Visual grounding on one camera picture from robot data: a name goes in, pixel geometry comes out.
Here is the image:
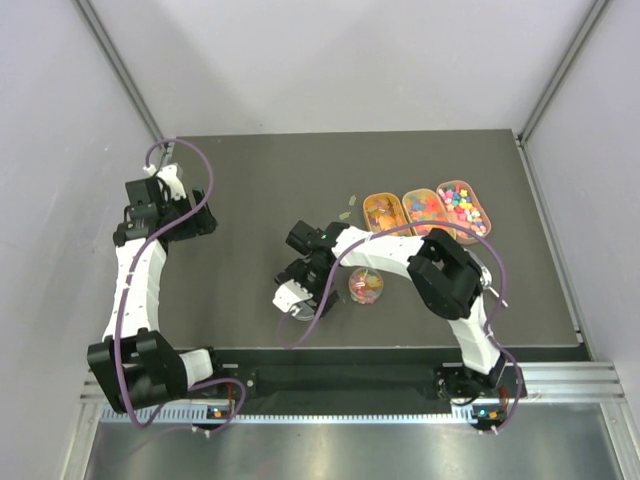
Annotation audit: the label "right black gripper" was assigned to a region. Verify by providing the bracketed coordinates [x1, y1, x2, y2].
[276, 259, 342, 319]

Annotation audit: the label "orange tray yellow gummies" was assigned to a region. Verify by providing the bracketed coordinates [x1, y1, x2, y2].
[363, 192, 412, 236]

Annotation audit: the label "pink tray colourful candies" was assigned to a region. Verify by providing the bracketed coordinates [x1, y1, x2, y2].
[436, 180, 492, 245]

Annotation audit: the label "silver metal scoop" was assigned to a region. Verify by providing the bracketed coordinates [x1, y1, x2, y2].
[479, 262, 509, 308]

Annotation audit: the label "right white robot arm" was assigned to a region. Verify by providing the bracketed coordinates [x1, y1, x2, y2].
[272, 221, 506, 396]

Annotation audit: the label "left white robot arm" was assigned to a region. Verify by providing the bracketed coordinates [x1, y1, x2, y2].
[87, 166, 227, 414]

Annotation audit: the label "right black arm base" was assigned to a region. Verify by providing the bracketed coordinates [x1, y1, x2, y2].
[434, 360, 527, 401]

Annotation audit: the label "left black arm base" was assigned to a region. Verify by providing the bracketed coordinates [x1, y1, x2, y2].
[172, 361, 237, 400]

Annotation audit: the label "clear round lid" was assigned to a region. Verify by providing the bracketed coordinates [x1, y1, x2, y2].
[291, 304, 316, 322]

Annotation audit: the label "clear round jar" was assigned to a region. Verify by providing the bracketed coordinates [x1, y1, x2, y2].
[348, 267, 384, 305]

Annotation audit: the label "black base crossbar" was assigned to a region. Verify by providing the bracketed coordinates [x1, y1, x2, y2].
[229, 364, 438, 399]

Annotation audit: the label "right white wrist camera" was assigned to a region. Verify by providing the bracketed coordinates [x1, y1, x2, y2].
[272, 280, 313, 315]

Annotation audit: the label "grey slotted cable duct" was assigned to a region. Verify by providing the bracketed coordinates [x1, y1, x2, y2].
[99, 403, 506, 425]

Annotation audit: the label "left aluminium frame post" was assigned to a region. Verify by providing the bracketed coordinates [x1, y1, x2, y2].
[71, 0, 165, 141]

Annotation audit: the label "aluminium frame post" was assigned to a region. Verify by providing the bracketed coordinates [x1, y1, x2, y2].
[516, 0, 611, 147]
[71, 0, 165, 141]

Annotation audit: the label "aluminium front rail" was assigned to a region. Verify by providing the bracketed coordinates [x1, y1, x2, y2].
[79, 363, 626, 405]

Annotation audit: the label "right aluminium frame post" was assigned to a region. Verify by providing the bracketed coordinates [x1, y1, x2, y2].
[516, 0, 611, 147]

